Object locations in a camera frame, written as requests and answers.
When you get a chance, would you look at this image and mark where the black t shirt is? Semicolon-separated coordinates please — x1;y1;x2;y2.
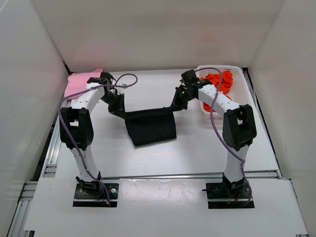
124;108;177;147

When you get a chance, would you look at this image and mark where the pink t shirt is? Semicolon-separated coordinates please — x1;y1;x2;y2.
64;68;103;97

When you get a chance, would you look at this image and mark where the white plastic basket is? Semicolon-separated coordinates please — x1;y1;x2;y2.
197;65;251;120

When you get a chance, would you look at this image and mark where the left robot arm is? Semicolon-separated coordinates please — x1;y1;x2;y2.
58;72;125;195

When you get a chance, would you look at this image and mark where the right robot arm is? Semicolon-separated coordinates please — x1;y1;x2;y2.
170;70;257;192

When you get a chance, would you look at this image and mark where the orange garment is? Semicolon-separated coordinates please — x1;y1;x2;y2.
200;71;233;99

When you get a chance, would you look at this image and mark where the white front cover board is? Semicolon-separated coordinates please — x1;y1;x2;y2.
25;178;308;237

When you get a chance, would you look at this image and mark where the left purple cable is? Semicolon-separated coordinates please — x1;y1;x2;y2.
57;73;139;202

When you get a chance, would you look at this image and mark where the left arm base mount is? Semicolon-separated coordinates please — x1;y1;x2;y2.
73;177;119;208

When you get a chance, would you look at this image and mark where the aluminium table frame rail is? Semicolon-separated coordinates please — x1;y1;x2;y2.
7;97;72;237

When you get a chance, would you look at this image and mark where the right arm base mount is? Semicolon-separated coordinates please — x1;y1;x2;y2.
202;182;255;209

